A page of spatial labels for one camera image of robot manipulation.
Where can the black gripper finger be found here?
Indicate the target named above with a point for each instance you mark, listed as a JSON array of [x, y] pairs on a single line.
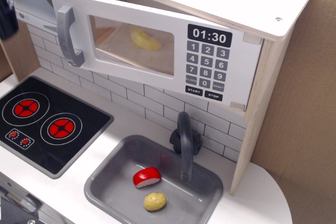
[[9, 23]]

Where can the white toy microwave door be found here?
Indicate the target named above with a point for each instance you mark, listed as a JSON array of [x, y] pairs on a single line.
[[169, 50]]

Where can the white wooden microwave cabinet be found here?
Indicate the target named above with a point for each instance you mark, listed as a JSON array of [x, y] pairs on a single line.
[[272, 20]]

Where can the black toy stovetop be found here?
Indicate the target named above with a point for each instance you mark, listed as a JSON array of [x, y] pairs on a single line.
[[48, 128]]

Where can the yellow toy banana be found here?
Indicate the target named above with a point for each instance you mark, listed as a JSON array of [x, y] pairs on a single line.
[[143, 40]]

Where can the grey toy sink basin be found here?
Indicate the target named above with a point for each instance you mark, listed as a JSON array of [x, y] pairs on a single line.
[[111, 188]]

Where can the red toy cheese wedge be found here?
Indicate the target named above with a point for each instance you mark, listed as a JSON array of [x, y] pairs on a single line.
[[147, 176]]

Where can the grey toy faucet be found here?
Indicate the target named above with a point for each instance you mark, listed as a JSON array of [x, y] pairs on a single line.
[[186, 143]]

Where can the yellow toy potato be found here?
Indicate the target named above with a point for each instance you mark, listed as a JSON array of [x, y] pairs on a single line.
[[154, 201]]

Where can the brown cardboard panel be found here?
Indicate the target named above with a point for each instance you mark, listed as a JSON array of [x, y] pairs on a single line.
[[296, 144]]

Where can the silver oven front handle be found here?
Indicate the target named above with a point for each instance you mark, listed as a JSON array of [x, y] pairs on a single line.
[[32, 196]]

